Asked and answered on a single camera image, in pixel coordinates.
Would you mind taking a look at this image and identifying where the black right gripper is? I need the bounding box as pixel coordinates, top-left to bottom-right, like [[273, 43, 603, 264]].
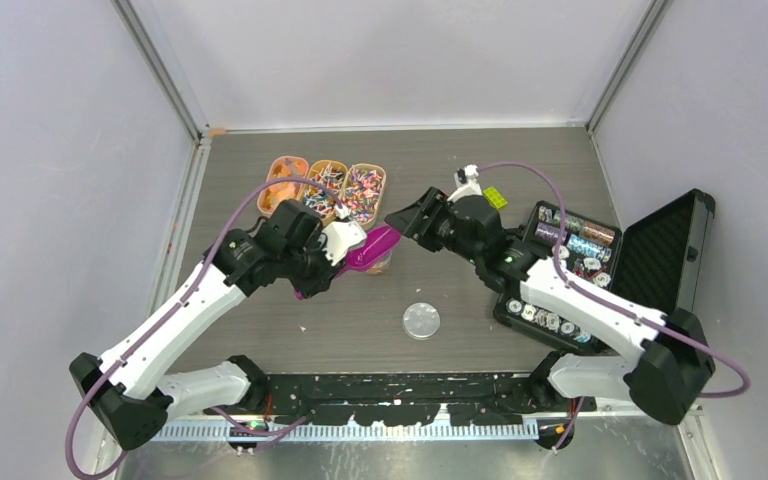
[[386, 186, 483, 266]]

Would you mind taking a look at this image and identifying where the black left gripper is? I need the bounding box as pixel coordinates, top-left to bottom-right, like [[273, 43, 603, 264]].
[[280, 230, 347, 299]]

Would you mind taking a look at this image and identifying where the magenta plastic scoop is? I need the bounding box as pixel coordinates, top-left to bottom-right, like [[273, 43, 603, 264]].
[[294, 225, 401, 300]]

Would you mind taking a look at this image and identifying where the clear plastic jar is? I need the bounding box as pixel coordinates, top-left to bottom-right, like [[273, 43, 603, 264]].
[[365, 247, 394, 275]]

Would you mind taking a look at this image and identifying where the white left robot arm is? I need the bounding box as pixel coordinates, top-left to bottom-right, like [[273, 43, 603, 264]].
[[69, 200, 366, 451]]

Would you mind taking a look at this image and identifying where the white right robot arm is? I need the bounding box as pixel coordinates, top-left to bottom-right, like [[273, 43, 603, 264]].
[[385, 187, 715, 425]]

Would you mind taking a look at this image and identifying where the pink oval candy tray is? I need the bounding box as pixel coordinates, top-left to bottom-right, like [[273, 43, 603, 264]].
[[256, 156, 309, 216]]

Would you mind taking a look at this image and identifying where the tan tray with swirl lollipops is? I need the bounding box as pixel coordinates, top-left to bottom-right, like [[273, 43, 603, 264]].
[[340, 163, 387, 229]]

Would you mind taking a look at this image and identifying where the yellow-green toy brick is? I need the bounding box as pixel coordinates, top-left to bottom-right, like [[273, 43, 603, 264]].
[[482, 187, 508, 210]]

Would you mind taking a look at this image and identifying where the yellow tray with ball lollipops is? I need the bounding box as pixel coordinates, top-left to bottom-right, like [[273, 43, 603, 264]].
[[299, 160, 348, 219]]

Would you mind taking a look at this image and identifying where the clear round jar lid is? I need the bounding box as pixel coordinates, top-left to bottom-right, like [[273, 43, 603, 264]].
[[402, 302, 441, 340]]

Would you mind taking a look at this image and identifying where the black poker chip case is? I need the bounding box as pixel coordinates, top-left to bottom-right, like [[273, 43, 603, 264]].
[[492, 189, 716, 355]]

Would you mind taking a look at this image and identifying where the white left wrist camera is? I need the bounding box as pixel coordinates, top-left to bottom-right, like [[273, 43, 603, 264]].
[[322, 205, 367, 266]]

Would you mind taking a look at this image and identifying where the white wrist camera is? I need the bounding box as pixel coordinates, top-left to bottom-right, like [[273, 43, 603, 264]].
[[448, 164, 483, 203], [322, 205, 367, 266]]

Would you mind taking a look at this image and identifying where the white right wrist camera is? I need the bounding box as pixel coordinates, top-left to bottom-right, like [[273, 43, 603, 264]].
[[448, 164, 483, 203]]

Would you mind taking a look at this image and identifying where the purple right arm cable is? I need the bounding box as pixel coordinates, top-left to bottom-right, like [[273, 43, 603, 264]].
[[473, 161, 752, 452]]

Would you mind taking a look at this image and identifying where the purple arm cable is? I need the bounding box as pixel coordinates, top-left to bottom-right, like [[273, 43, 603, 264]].
[[473, 161, 752, 452], [65, 176, 352, 480]]

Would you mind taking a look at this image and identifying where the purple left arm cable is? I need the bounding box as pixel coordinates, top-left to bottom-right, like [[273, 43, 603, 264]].
[[65, 176, 352, 480]]

